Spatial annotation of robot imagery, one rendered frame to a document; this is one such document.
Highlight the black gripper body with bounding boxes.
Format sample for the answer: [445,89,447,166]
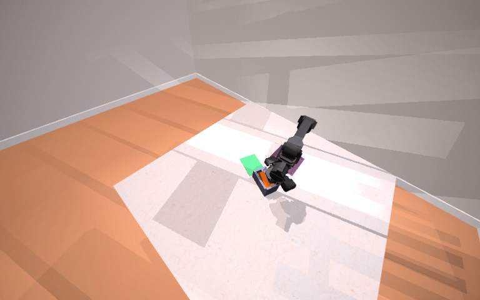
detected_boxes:
[264,156,297,192]

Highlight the orange l-shaped part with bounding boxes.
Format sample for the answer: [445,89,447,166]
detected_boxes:
[258,171,274,188]

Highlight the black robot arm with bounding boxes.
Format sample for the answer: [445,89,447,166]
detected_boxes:
[265,115,318,184]

